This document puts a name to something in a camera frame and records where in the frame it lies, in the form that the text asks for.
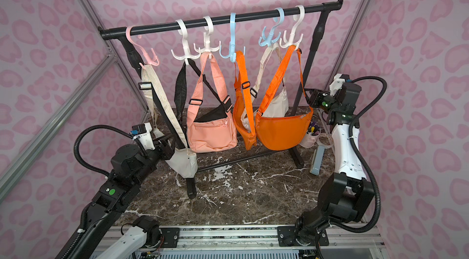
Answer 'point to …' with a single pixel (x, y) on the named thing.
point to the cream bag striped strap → (183, 162)
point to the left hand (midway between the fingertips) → (172, 135)
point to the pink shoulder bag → (216, 136)
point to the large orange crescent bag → (275, 131)
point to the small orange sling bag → (242, 111)
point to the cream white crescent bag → (279, 106)
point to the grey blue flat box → (317, 160)
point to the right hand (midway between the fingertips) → (308, 90)
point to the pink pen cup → (308, 140)
